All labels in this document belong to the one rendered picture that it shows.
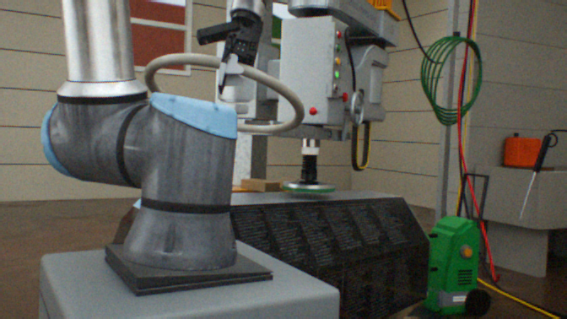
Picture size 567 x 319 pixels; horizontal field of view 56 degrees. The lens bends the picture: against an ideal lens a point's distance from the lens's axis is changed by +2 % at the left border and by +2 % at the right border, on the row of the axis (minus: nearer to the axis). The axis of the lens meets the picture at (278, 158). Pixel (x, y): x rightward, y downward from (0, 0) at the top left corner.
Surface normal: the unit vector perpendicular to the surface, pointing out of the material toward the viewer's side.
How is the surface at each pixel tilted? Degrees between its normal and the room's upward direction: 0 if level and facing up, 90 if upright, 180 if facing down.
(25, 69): 90
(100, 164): 117
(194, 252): 70
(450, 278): 90
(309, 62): 90
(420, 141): 90
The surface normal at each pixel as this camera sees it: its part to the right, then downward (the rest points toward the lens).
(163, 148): -0.38, -0.02
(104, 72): 0.40, 0.23
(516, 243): -0.87, -0.01
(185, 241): 0.23, -0.30
